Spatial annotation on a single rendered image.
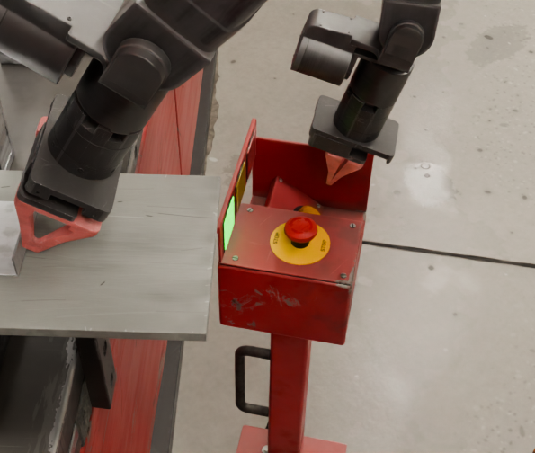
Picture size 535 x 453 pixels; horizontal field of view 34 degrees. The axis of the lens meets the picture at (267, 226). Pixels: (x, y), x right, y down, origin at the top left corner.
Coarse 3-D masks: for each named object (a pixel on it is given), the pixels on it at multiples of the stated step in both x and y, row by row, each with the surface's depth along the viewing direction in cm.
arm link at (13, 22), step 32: (0, 0) 57; (32, 0) 56; (64, 0) 57; (96, 0) 58; (0, 32) 58; (32, 32) 58; (64, 32) 57; (96, 32) 57; (32, 64) 59; (64, 64) 59; (128, 64) 53; (160, 64) 53; (128, 96) 57
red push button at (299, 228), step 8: (288, 224) 102; (296, 224) 102; (304, 224) 102; (312, 224) 102; (288, 232) 101; (296, 232) 101; (304, 232) 101; (312, 232) 101; (296, 240) 101; (304, 240) 101
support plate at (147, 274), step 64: (0, 192) 78; (128, 192) 78; (192, 192) 78; (64, 256) 72; (128, 256) 73; (192, 256) 73; (0, 320) 68; (64, 320) 68; (128, 320) 68; (192, 320) 68
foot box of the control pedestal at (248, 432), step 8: (248, 432) 161; (256, 432) 161; (264, 432) 161; (240, 440) 159; (248, 440) 160; (256, 440) 160; (264, 440) 160; (304, 440) 160; (312, 440) 160; (320, 440) 160; (328, 440) 160; (240, 448) 158; (248, 448) 158; (256, 448) 158; (304, 448) 159; (312, 448) 159; (320, 448) 159; (328, 448) 159; (336, 448) 159; (344, 448) 159
